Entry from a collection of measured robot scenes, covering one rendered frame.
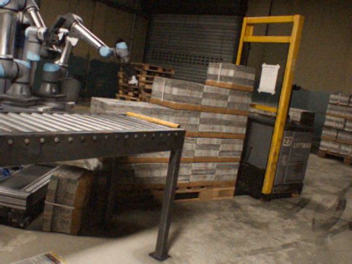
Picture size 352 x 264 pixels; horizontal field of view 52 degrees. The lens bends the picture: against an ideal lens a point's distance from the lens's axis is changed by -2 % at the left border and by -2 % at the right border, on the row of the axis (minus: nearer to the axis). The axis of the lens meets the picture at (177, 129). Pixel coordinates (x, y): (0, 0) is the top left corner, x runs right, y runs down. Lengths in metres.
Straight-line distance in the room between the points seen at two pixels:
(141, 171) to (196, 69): 8.05
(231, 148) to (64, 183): 1.73
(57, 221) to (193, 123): 1.41
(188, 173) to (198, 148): 0.24
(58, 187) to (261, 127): 2.34
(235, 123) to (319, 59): 6.10
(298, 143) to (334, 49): 5.54
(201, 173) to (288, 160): 1.06
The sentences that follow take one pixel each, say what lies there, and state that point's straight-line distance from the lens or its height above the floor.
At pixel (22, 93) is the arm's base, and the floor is 0.84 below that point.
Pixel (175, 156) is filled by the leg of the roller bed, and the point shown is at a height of 0.64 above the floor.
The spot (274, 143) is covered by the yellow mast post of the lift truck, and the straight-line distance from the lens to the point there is 3.69.
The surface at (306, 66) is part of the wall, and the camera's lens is 9.47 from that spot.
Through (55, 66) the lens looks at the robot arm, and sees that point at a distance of 2.96.
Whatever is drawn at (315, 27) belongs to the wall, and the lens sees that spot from 9.57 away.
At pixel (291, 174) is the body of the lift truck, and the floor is 0.27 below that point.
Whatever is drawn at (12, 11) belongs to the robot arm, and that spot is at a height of 1.33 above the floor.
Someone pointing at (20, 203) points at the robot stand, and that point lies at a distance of 2.50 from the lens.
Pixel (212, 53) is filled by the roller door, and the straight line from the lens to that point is 10.62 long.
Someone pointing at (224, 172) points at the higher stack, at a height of 0.27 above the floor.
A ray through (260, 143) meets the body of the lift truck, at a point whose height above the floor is 0.54.
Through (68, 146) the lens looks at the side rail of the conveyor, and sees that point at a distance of 1.57.
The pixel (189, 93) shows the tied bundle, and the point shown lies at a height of 0.98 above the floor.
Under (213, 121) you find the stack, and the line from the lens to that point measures 3.32.
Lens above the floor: 1.09
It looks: 8 degrees down
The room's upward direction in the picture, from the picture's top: 9 degrees clockwise
